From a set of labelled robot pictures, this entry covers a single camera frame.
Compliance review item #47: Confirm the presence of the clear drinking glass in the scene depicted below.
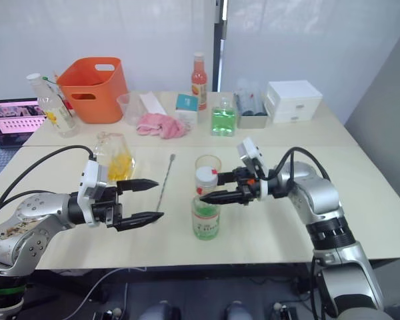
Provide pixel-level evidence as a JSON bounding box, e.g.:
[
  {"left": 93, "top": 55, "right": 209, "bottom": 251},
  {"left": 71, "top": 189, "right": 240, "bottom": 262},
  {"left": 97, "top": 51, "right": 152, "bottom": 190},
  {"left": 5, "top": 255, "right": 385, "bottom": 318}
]
[{"left": 195, "top": 154, "right": 223, "bottom": 181}]

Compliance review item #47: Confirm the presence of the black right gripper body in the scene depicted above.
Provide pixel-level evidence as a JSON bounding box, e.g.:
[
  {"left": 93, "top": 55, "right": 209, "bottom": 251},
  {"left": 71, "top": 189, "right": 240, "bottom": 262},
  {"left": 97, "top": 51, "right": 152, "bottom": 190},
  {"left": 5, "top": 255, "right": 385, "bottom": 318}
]
[{"left": 233, "top": 166, "right": 262, "bottom": 206}]

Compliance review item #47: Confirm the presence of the white drawer box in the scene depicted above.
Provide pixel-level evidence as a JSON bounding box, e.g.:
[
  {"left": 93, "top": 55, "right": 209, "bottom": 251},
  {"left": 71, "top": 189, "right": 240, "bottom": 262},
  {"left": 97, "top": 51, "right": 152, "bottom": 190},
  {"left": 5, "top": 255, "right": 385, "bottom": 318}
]
[{"left": 263, "top": 81, "right": 324, "bottom": 125}]

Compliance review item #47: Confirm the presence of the clear plastic measuring cup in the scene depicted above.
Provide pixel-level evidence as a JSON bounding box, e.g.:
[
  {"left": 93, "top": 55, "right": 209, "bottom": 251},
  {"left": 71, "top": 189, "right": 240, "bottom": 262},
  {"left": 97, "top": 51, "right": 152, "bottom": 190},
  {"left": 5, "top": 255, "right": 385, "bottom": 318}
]
[{"left": 116, "top": 92, "right": 145, "bottom": 126}]

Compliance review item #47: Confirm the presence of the black table frame bar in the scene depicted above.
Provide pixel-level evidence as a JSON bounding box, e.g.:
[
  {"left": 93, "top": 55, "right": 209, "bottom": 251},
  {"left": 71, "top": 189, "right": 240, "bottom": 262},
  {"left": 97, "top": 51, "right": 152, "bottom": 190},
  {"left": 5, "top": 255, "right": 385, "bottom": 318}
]
[{"left": 29, "top": 261, "right": 316, "bottom": 278}]

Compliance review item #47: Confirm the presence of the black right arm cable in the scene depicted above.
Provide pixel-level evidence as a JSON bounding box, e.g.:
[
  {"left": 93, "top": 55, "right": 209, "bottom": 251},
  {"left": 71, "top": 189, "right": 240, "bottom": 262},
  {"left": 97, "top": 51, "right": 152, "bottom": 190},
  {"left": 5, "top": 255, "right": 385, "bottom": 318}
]
[{"left": 269, "top": 146, "right": 331, "bottom": 183}]

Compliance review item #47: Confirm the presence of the clear bottle yellow label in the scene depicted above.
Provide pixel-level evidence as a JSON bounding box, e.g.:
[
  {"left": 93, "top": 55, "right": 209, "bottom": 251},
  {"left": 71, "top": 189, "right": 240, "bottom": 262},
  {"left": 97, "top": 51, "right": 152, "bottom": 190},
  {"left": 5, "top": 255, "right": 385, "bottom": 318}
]
[{"left": 25, "top": 73, "right": 79, "bottom": 139}]

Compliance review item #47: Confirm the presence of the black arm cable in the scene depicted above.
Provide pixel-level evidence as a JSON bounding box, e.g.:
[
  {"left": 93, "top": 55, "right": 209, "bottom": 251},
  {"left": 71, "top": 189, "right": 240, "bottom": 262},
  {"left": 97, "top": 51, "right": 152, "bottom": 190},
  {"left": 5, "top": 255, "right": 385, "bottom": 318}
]
[
  {"left": 269, "top": 146, "right": 331, "bottom": 183},
  {"left": 0, "top": 145, "right": 97, "bottom": 231}
]

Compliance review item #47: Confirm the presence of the square bottle green liquid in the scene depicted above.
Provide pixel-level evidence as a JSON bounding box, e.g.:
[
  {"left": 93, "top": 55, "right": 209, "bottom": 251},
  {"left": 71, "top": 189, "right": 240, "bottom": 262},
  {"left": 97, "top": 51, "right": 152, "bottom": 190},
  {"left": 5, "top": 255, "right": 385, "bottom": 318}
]
[{"left": 210, "top": 97, "right": 237, "bottom": 138}]

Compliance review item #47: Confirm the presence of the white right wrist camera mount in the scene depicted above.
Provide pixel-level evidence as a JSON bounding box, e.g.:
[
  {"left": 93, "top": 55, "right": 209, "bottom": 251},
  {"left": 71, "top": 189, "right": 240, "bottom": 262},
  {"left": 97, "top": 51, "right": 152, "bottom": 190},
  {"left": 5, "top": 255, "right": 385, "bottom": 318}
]
[{"left": 237, "top": 136, "right": 270, "bottom": 202}]

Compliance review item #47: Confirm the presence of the pink cloth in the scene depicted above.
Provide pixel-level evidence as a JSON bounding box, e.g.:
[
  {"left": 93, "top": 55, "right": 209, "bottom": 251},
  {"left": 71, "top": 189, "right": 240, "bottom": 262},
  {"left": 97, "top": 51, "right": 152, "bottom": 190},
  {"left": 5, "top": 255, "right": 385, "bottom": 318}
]
[{"left": 135, "top": 112, "right": 193, "bottom": 139}]

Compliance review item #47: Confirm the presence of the green juice bottle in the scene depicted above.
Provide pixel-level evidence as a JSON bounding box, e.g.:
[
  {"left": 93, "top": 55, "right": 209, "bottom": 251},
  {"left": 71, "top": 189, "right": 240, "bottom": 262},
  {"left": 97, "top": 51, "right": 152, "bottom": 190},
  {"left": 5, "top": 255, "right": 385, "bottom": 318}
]
[{"left": 190, "top": 183, "right": 221, "bottom": 241}]

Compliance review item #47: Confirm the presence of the dark vertical post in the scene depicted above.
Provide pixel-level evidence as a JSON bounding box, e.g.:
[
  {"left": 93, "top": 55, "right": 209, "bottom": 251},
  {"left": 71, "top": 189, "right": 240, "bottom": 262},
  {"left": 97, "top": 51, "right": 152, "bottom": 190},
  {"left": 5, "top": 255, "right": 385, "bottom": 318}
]
[{"left": 212, "top": 0, "right": 229, "bottom": 93}]

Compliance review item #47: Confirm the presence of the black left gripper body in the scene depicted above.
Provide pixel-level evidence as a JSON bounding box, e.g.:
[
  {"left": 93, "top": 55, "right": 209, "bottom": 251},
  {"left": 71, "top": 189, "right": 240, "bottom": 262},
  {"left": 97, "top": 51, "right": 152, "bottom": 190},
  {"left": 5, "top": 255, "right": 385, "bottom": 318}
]
[{"left": 91, "top": 185, "right": 124, "bottom": 231}]

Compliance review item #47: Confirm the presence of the grey rectangular bin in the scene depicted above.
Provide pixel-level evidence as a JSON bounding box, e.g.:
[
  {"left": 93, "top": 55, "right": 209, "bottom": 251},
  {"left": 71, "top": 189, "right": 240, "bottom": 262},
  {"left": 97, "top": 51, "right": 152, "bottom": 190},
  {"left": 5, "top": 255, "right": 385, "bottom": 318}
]
[{"left": 233, "top": 91, "right": 269, "bottom": 130}]

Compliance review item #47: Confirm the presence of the long metal bar spoon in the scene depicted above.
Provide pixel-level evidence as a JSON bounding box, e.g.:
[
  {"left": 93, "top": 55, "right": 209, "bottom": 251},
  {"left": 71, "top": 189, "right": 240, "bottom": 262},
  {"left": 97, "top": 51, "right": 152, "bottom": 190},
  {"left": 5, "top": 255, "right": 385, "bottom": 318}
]
[{"left": 155, "top": 153, "right": 177, "bottom": 213}]

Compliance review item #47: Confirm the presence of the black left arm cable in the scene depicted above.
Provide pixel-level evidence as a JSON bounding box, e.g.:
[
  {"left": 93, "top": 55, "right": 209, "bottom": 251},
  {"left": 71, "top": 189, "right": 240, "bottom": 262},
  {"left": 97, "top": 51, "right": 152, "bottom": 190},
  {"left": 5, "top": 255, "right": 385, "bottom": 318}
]
[{"left": 0, "top": 145, "right": 97, "bottom": 231}]

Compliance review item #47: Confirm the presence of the white bottle cap red mark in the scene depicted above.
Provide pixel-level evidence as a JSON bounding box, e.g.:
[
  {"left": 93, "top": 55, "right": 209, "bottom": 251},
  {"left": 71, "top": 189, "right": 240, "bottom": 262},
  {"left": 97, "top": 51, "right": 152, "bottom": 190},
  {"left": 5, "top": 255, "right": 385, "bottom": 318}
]
[{"left": 195, "top": 165, "right": 219, "bottom": 187}]

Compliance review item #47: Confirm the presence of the orange plastic bucket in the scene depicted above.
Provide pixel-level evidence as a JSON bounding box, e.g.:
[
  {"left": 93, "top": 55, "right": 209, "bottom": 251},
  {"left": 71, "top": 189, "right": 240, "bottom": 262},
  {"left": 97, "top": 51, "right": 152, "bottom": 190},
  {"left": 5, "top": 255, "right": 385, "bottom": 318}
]
[{"left": 56, "top": 57, "right": 128, "bottom": 125}]

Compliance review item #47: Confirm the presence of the grey cable under table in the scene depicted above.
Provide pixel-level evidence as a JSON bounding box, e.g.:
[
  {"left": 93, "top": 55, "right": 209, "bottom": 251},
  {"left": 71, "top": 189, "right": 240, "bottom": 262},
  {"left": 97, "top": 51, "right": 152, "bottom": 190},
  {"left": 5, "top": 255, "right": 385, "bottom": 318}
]
[{"left": 64, "top": 266, "right": 148, "bottom": 320}]

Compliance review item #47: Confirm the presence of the open laptop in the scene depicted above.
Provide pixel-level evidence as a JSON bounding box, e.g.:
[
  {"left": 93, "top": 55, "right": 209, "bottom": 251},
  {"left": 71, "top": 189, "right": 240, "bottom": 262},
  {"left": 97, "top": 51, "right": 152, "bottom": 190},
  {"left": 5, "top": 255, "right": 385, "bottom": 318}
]
[{"left": 0, "top": 97, "right": 51, "bottom": 187}]

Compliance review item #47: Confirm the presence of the clear tube with black base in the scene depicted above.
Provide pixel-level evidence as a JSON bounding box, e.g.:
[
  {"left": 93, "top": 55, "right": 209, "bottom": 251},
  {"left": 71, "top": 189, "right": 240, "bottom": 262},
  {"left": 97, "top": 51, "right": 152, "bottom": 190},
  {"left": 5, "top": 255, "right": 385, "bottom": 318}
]
[
  {"left": 251, "top": 83, "right": 267, "bottom": 117},
  {"left": 235, "top": 81, "right": 255, "bottom": 116}
]

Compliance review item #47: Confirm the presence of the teal and white carton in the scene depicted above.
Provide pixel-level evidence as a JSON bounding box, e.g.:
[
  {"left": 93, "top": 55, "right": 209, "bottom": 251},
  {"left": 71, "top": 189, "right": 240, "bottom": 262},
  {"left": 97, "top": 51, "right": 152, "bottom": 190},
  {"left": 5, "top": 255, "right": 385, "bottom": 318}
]
[{"left": 174, "top": 93, "right": 200, "bottom": 125}]

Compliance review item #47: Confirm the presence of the clear flask with yellow contents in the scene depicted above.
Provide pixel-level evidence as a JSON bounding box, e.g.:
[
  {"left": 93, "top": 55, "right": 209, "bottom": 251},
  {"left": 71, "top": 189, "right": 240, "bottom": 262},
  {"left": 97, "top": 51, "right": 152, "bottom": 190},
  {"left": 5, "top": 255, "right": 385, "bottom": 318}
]
[{"left": 93, "top": 132, "right": 137, "bottom": 183}]

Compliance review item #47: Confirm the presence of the white paper pack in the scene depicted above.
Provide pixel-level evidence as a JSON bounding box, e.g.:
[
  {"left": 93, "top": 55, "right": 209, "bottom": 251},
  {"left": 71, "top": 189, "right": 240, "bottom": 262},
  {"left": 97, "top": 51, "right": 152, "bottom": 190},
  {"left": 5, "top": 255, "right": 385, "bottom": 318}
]
[{"left": 139, "top": 92, "right": 168, "bottom": 116}]

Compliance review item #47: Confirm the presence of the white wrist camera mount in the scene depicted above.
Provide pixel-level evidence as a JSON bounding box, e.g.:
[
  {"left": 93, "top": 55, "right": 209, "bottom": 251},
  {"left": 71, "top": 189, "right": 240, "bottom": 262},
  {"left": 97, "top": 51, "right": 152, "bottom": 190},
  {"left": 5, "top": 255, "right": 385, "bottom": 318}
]
[
  {"left": 77, "top": 160, "right": 108, "bottom": 229},
  {"left": 237, "top": 136, "right": 270, "bottom": 202}
]

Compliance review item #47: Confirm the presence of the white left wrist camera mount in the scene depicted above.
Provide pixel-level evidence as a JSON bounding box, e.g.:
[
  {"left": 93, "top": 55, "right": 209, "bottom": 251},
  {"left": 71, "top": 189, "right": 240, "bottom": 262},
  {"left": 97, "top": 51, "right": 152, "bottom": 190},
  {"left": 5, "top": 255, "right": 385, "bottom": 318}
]
[{"left": 77, "top": 160, "right": 108, "bottom": 229}]

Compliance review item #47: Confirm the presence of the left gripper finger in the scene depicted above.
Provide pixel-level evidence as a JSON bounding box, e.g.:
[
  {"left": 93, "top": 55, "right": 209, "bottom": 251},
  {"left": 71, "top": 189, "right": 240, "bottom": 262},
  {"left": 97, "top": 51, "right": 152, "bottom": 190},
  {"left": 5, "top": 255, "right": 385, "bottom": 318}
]
[
  {"left": 114, "top": 212, "right": 165, "bottom": 233},
  {"left": 116, "top": 178, "right": 160, "bottom": 195}
]

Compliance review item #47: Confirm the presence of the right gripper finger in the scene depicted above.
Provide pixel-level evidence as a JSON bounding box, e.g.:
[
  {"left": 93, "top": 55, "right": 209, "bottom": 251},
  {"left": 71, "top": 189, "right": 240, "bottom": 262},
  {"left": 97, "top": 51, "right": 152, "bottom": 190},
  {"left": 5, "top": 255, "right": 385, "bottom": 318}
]
[
  {"left": 216, "top": 171, "right": 237, "bottom": 187},
  {"left": 199, "top": 190, "right": 245, "bottom": 205}
]

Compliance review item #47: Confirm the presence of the pink juice bottle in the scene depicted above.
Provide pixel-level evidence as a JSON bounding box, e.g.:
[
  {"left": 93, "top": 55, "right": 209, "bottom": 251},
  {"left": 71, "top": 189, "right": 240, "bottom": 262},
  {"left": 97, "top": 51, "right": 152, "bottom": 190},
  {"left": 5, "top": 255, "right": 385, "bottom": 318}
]
[{"left": 191, "top": 51, "right": 209, "bottom": 111}]

